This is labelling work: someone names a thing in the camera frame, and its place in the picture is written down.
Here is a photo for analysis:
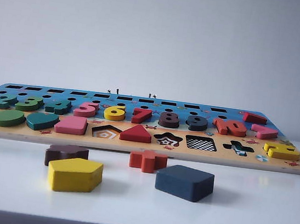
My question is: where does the dark blue square block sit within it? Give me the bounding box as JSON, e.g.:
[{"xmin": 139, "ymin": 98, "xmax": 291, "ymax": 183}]
[{"xmin": 153, "ymin": 162, "xmax": 217, "ymax": 206}]

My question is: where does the red minus sign piece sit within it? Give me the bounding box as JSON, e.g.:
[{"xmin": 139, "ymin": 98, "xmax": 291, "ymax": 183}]
[{"xmin": 242, "ymin": 111, "xmax": 269, "ymax": 125}]

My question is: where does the pink greater-than sign piece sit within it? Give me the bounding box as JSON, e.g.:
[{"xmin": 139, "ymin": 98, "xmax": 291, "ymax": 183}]
[{"xmin": 250, "ymin": 123, "xmax": 280, "ymax": 142}]

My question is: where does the yellow equals sign piece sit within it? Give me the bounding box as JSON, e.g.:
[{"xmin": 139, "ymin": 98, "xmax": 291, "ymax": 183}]
[{"xmin": 262, "ymin": 141, "xmax": 300, "ymax": 162}]

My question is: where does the orange number ten piece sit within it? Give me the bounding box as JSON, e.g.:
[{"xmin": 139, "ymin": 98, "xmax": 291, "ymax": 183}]
[{"xmin": 211, "ymin": 117, "xmax": 250, "ymax": 139}]

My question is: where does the dark blue number nine piece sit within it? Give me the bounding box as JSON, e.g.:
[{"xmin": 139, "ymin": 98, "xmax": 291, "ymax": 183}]
[{"xmin": 187, "ymin": 114, "xmax": 210, "ymax": 133}]

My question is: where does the wooden number shape puzzle board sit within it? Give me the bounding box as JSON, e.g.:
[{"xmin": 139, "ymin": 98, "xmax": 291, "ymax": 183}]
[{"xmin": 0, "ymin": 77, "xmax": 300, "ymax": 178}]

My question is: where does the brown number eight piece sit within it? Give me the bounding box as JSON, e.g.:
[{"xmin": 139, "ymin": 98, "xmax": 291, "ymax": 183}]
[{"xmin": 157, "ymin": 110, "xmax": 183, "ymax": 130}]

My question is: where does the red number seven piece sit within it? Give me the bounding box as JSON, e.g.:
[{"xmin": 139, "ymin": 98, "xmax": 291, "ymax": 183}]
[{"xmin": 131, "ymin": 106, "xmax": 154, "ymax": 126}]

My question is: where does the red triangle shape block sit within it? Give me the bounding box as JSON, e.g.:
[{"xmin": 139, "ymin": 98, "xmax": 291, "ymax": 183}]
[{"xmin": 119, "ymin": 122, "xmax": 155, "ymax": 144}]

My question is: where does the orange cross shape block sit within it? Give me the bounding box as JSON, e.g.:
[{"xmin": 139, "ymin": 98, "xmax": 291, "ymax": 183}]
[{"xmin": 127, "ymin": 147, "xmax": 169, "ymax": 176}]

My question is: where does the yellow number six piece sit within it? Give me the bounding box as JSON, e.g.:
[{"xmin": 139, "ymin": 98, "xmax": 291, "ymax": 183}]
[{"xmin": 103, "ymin": 103, "xmax": 127, "ymax": 123}]

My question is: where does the pink number five piece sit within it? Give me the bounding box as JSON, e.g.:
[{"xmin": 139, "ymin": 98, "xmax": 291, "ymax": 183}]
[{"xmin": 72, "ymin": 99, "xmax": 101, "ymax": 119}]

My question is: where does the pink trapezoid shape block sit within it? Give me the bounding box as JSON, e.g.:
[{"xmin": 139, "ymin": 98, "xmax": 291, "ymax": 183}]
[{"xmin": 53, "ymin": 112, "xmax": 89, "ymax": 137}]

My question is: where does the teal number four piece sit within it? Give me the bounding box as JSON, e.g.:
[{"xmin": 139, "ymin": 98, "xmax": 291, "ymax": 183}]
[{"xmin": 43, "ymin": 97, "xmax": 73, "ymax": 117}]

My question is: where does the brown star shape block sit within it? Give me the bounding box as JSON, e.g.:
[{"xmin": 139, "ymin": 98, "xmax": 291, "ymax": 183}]
[{"xmin": 43, "ymin": 142, "xmax": 90, "ymax": 172}]

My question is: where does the yellow pentagon shape block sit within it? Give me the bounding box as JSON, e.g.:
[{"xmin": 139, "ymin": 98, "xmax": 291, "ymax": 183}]
[{"xmin": 44, "ymin": 154, "xmax": 105, "ymax": 198}]

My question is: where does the teal teardrop shape block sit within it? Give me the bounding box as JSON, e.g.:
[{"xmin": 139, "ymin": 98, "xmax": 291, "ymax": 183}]
[{"xmin": 24, "ymin": 110, "xmax": 60, "ymax": 134}]

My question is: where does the green number three piece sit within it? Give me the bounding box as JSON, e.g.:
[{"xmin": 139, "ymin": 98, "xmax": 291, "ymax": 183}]
[{"xmin": 14, "ymin": 94, "xmax": 45, "ymax": 114}]

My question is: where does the green oval shape block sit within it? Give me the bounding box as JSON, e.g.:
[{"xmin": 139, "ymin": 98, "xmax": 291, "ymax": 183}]
[{"xmin": 0, "ymin": 108, "xmax": 27, "ymax": 130}]

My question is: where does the teal number two piece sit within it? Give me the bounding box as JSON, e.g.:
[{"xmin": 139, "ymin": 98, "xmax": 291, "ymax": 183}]
[{"xmin": 0, "ymin": 93, "xmax": 19, "ymax": 112}]

